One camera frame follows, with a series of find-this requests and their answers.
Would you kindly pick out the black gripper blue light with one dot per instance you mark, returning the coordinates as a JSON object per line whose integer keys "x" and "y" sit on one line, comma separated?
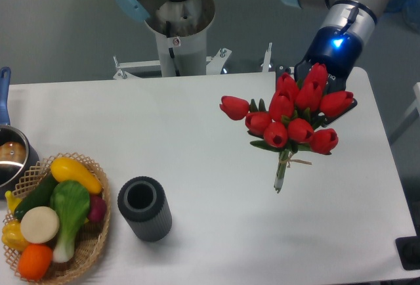
{"x": 338, "y": 52}

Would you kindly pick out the red tulip bouquet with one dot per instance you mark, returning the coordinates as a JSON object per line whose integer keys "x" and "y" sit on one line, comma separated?
{"x": 292, "y": 122}

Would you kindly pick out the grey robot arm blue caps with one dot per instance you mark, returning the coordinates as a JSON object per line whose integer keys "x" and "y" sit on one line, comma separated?
{"x": 356, "y": 17}

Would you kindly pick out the black device at table edge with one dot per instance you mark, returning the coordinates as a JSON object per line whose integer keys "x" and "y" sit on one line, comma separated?
{"x": 408, "y": 251}

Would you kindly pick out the dark grey ribbed vase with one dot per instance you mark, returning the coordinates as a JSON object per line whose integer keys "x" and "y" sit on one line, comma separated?
{"x": 143, "y": 204}

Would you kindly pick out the purple red radish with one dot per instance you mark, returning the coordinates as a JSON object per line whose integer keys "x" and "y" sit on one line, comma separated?
{"x": 97, "y": 210}

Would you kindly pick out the yellow squash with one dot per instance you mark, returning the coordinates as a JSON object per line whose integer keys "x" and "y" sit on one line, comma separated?
{"x": 67, "y": 169}

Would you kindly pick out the green bok choy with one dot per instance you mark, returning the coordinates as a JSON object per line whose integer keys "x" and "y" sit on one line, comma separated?
{"x": 71, "y": 202}

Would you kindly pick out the woven wicker basket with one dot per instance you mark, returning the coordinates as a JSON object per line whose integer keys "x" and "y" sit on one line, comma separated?
{"x": 90, "y": 240}

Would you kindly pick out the dark green cucumber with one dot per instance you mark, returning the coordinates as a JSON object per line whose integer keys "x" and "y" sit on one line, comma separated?
{"x": 39, "y": 196}

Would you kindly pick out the cream round bun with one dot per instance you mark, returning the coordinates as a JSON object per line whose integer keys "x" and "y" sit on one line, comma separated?
{"x": 39, "y": 225}

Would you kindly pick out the yellow banana tip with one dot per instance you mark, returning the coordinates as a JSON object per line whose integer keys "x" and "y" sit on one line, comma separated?
{"x": 12, "y": 201}

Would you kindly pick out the orange fruit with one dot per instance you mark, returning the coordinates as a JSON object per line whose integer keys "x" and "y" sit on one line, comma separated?
{"x": 35, "y": 261}

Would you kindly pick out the yellow bell pepper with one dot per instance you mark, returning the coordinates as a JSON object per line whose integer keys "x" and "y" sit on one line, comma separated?
{"x": 13, "y": 237}

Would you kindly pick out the metal base frame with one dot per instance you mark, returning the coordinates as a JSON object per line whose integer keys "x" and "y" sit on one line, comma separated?
{"x": 214, "y": 65}

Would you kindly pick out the white furniture frame right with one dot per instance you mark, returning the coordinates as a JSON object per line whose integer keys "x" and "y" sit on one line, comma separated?
{"x": 408, "y": 118}

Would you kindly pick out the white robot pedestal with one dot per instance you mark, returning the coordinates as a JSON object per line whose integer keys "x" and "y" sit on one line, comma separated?
{"x": 180, "y": 30}

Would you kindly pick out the blue handled saucepan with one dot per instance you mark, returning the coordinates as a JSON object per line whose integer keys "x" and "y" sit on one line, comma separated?
{"x": 17, "y": 154}

